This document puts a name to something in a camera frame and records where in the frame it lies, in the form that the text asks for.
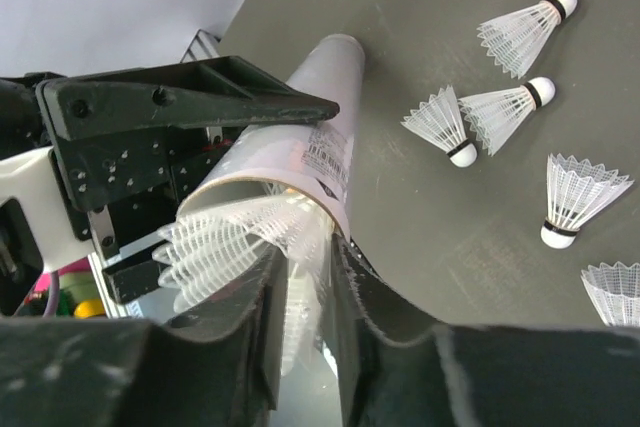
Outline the white plastic shuttlecock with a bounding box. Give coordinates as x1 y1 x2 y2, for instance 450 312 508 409
581 261 639 328
401 85 477 168
458 77 556 156
152 189 334 375
477 0 578 79
540 153 635 250

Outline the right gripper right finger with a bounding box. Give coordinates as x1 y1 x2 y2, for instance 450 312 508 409
331 236 639 426

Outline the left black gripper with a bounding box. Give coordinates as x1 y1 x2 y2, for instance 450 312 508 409
1 56 340 305

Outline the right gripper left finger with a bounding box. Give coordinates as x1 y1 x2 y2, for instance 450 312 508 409
1 248 287 426

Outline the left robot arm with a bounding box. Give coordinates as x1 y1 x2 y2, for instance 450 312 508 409
1 56 340 315

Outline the white shuttlecock tube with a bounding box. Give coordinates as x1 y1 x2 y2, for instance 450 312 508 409
177 34 365 238

